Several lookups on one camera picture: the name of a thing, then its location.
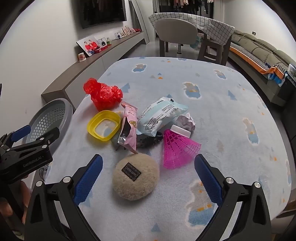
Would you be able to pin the white paper cup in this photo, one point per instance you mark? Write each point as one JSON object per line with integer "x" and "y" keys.
{"x": 82, "y": 57}

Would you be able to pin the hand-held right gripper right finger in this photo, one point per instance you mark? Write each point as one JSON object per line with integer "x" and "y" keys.
{"x": 208, "y": 178}

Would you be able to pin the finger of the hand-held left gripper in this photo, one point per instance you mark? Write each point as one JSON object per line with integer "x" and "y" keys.
{"x": 21, "y": 134}
{"x": 44, "y": 140}

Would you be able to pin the row of hanging clothes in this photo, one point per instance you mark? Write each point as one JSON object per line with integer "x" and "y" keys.
{"x": 185, "y": 3}

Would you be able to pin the white paper ball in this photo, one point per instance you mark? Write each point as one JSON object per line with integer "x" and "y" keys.
{"x": 186, "y": 121}

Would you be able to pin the person's left hand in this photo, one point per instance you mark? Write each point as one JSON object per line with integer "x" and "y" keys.
{"x": 25, "y": 193}

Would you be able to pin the small standing picture card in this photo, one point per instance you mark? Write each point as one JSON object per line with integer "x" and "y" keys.
{"x": 118, "y": 35}

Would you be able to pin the leaning mirror panel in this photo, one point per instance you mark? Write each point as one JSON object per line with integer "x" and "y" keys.
{"x": 141, "y": 23}

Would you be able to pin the black plastic hair clip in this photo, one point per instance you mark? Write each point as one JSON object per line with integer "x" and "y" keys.
{"x": 146, "y": 140}

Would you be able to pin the white teal wipes packet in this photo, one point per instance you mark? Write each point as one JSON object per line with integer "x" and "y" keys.
{"x": 159, "y": 113}

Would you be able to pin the table with checkered cloth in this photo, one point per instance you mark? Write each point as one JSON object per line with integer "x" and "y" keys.
{"x": 215, "y": 27}

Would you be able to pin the pink snack packet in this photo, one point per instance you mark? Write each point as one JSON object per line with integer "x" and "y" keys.
{"x": 129, "y": 122}

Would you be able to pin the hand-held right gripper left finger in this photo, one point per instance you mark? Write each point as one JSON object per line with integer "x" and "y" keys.
{"x": 89, "y": 178}

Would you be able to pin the red plastic bag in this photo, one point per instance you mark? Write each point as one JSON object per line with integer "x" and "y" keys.
{"x": 101, "y": 95}

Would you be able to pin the grey perforated plastic basket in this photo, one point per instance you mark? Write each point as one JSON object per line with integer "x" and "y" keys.
{"x": 63, "y": 113}

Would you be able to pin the teal cloth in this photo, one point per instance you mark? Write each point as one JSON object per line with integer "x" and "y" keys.
{"x": 194, "y": 41}

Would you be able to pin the large photo frame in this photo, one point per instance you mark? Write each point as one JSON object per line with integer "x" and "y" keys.
{"x": 90, "y": 46}

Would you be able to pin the flat red box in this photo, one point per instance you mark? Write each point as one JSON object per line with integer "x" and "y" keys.
{"x": 101, "y": 49}

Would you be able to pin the beige fluffy plush pouch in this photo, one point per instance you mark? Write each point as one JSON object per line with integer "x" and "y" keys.
{"x": 138, "y": 185}

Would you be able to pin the yellow plastic lid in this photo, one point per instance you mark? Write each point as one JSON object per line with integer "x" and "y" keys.
{"x": 91, "y": 125}

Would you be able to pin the small photo frame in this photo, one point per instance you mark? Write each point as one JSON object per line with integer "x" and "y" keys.
{"x": 102, "y": 42}

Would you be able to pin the magenta plastic shuttlecock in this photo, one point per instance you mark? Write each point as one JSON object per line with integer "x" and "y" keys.
{"x": 178, "y": 148}

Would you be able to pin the small green-capped bottle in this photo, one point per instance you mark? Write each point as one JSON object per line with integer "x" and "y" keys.
{"x": 109, "y": 41}

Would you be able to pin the houndstooth orange sofa cover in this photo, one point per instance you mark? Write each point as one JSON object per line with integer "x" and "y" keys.
{"x": 249, "y": 56}

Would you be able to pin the table with blue patterned cloth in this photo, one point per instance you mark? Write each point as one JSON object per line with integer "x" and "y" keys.
{"x": 219, "y": 104}

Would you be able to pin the black wall television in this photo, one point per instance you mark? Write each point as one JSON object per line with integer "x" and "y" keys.
{"x": 101, "y": 11}

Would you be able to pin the olive green sofa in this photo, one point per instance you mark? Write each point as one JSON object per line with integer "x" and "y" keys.
{"x": 254, "y": 46}

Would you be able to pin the grey plastic stool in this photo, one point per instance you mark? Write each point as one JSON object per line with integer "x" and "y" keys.
{"x": 222, "y": 53}

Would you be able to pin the grey round-back chair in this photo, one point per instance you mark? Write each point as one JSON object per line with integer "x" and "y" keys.
{"x": 175, "y": 31}

